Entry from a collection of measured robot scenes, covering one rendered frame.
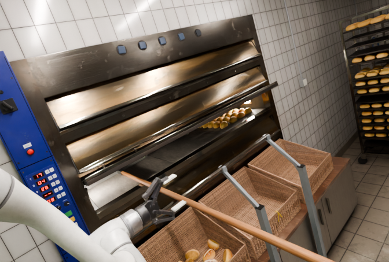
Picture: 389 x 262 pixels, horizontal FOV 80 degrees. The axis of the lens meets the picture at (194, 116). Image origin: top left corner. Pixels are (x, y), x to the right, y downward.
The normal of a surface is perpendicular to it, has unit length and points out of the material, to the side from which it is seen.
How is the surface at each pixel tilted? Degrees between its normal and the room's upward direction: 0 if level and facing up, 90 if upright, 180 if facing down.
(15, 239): 90
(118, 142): 70
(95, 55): 90
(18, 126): 90
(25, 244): 90
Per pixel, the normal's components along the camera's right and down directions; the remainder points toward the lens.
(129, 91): 0.45, -0.34
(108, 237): 0.10, -0.76
